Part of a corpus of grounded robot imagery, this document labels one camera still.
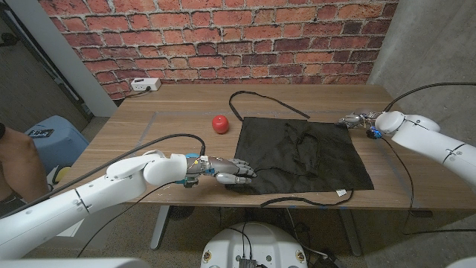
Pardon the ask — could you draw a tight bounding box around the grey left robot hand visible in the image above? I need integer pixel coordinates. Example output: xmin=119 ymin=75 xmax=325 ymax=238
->
xmin=184 ymin=155 xmax=257 ymax=188

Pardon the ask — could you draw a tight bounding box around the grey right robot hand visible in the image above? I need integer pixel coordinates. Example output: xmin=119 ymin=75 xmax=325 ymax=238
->
xmin=335 ymin=109 xmax=382 ymax=130

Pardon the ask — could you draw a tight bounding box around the black cloth bag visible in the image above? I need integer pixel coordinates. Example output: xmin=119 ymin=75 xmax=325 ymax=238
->
xmin=225 ymin=90 xmax=375 ymax=208

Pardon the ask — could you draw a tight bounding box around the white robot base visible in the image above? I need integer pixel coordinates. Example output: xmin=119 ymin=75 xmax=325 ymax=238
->
xmin=200 ymin=222 xmax=309 ymax=268

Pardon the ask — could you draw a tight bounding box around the red ball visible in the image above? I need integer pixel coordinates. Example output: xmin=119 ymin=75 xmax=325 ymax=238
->
xmin=211 ymin=114 xmax=230 ymax=135

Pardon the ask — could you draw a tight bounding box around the black round floor object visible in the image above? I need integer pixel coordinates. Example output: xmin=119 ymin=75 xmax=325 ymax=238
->
xmin=169 ymin=205 xmax=196 ymax=221

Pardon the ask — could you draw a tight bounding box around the grey metal table leg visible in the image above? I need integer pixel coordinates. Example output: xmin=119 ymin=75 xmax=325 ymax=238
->
xmin=338 ymin=208 xmax=362 ymax=257
xmin=149 ymin=205 xmax=171 ymax=251

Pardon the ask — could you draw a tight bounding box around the white power strip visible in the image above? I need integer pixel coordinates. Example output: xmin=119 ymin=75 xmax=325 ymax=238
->
xmin=130 ymin=77 xmax=162 ymax=92

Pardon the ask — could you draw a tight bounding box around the red brick printed backdrop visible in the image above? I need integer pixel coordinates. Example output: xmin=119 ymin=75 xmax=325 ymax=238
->
xmin=39 ymin=0 xmax=399 ymax=101

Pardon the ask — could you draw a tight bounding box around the black box on floor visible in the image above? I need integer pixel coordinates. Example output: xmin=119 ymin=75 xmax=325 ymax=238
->
xmin=308 ymin=249 xmax=345 ymax=268

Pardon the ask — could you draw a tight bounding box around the yellow round object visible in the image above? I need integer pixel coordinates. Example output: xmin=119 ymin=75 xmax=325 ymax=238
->
xmin=51 ymin=166 xmax=71 ymax=185

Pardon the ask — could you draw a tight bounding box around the blue plastic stool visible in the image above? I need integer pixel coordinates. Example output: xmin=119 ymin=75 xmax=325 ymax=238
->
xmin=24 ymin=115 xmax=89 ymax=176

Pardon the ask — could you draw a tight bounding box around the black label on bin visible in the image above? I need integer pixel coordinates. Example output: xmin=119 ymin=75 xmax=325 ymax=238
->
xmin=26 ymin=128 xmax=55 ymax=139

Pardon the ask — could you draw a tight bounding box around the seated person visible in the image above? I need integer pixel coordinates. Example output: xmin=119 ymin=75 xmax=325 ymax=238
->
xmin=0 ymin=122 xmax=49 ymax=217

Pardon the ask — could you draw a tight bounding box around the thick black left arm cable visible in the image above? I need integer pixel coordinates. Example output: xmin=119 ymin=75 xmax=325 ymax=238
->
xmin=0 ymin=133 xmax=208 ymax=221

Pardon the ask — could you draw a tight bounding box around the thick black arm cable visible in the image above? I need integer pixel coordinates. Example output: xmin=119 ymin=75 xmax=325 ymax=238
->
xmin=382 ymin=81 xmax=476 ymax=113
xmin=0 ymin=133 xmax=208 ymax=221

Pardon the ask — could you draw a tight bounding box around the thin black base cable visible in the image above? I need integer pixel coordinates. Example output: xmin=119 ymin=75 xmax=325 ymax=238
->
xmin=221 ymin=226 xmax=247 ymax=258

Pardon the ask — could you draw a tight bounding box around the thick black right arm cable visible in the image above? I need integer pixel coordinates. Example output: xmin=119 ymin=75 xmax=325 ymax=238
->
xmin=382 ymin=81 xmax=476 ymax=113

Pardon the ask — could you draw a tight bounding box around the thick black base cable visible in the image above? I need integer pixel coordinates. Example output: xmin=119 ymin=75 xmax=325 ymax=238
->
xmin=241 ymin=222 xmax=254 ymax=258

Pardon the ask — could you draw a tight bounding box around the thin black left wrist cable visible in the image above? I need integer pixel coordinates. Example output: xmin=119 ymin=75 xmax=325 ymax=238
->
xmin=76 ymin=181 xmax=178 ymax=258

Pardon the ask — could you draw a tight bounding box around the black power strip cord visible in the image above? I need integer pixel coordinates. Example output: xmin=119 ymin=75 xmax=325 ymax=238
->
xmin=124 ymin=86 xmax=152 ymax=100

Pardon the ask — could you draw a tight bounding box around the grey door frame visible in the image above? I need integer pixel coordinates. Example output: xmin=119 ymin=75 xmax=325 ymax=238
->
xmin=3 ymin=0 xmax=118 ymax=118

